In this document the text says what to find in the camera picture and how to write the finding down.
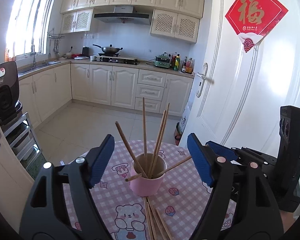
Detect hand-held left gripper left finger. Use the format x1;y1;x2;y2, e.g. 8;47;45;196
19;134;115;240

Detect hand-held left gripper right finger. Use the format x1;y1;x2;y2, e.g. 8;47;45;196
187;133;284;240

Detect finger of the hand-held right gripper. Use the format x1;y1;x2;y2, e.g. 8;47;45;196
233;146;278;167
205;141;241;162

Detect thin wooden chopstick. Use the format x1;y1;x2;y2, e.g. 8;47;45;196
150;102;170;178
125;156;192;182
115;121;148;178
148;110;167;177

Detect pink cup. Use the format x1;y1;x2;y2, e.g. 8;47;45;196
129;152;168;197

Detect pile of wooden chopsticks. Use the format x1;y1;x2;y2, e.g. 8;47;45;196
144;197;174;240

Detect person's right forearm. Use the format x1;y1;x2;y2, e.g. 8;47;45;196
280;210;300;234

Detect dark shopping bag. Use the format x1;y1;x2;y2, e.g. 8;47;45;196
174;122;184;145

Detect pink checked cartoon tablecloth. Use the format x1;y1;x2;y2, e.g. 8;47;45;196
62;140;238;240

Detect white cardboard box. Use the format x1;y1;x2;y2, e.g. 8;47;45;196
180;102;193;135

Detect cream lower kitchen cabinets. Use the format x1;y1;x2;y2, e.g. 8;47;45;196
17;62;194;128

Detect white panelled door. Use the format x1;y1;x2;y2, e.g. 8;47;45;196
177;0;300;180

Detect metal storage rack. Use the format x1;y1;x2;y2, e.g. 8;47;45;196
4;112;44;170

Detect cluster of condiment bottles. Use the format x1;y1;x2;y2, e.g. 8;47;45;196
170;52;194;75

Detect black gas stove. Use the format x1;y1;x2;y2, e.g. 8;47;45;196
97;53;140;65

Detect green countertop cooker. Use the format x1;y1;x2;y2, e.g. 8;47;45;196
154;52;172;69

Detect lidded wok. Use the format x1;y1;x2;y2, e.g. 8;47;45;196
92;44;124;54

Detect steel kitchen sink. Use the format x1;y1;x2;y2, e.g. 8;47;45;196
17;60;62;75

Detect black appliance on rack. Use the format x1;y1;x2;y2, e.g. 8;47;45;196
0;61;23;125

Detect chrome faucet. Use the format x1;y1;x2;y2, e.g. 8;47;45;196
30;44;37;68

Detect wide cream lattice door cabinet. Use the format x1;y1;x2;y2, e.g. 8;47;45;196
150;9;200;44

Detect narrow cream lattice door cabinet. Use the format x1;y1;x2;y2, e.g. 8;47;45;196
61;8;94;34

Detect red diamond door poster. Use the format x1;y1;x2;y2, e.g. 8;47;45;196
225;0;289;53

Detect black range hood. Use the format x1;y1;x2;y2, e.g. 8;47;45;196
94;5;152;26

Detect barred kitchen window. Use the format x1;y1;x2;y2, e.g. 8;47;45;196
5;0;55;60

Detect silver door handle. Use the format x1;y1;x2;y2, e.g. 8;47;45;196
196;62;215;98

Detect wall utensil rack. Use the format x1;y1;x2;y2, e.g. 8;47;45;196
47;29;65;58

